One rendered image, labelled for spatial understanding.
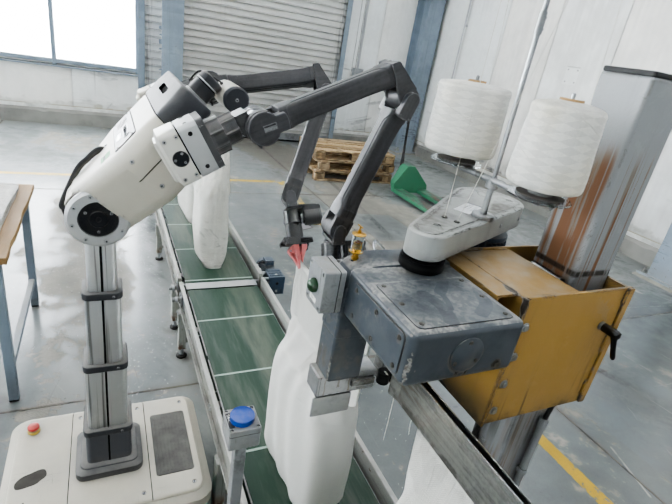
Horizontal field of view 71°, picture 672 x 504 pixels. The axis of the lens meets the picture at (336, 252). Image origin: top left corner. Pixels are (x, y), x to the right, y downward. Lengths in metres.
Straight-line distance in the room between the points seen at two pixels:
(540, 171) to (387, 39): 8.66
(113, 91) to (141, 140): 7.09
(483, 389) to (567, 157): 0.49
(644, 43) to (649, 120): 5.74
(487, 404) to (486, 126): 0.59
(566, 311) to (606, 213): 0.22
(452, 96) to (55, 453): 1.74
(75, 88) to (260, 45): 2.90
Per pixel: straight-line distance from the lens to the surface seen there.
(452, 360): 0.80
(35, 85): 8.37
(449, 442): 0.97
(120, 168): 1.26
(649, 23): 6.87
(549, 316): 1.03
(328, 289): 0.88
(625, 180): 1.12
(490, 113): 1.09
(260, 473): 1.75
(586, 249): 1.12
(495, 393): 1.07
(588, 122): 0.92
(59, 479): 1.96
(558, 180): 0.91
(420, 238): 0.90
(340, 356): 0.99
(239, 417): 1.24
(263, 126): 1.10
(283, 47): 8.63
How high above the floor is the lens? 1.71
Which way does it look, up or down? 23 degrees down
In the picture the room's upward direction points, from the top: 10 degrees clockwise
